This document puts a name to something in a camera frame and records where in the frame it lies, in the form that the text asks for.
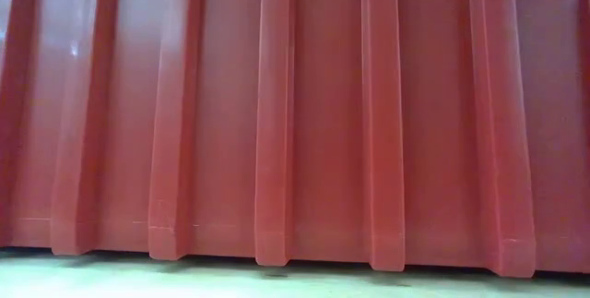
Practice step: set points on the red ribbed plastic bin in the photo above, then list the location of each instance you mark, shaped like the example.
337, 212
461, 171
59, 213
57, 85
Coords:
295, 104

